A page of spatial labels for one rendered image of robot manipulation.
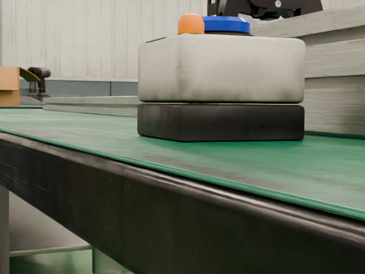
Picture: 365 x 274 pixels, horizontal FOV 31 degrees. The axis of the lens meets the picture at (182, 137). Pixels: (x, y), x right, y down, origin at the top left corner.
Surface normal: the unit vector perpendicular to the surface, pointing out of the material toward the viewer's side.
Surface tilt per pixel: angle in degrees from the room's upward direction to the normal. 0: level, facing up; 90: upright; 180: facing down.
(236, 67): 90
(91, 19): 90
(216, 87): 90
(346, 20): 90
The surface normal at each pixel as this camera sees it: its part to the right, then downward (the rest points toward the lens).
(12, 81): 0.37, -0.32
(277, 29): -0.93, 0.01
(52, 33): 0.42, 0.05
